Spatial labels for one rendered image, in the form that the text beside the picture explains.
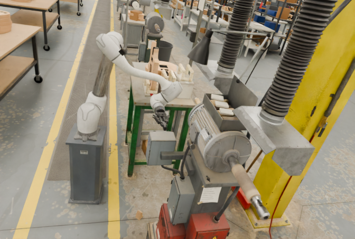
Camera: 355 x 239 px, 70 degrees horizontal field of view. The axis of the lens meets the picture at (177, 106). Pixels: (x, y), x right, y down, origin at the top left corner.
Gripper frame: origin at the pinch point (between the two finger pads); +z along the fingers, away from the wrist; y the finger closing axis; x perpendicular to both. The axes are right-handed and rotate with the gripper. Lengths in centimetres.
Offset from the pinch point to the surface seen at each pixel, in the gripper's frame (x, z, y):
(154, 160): -10.6, 22.2, 8.7
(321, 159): -109, -80, -265
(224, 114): 34, 39, -20
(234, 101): 37, 28, -30
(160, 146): -0.1, 22.2, 6.1
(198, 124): 22.3, 30.2, -11.0
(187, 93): -8, -69, -37
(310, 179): -109, -43, -216
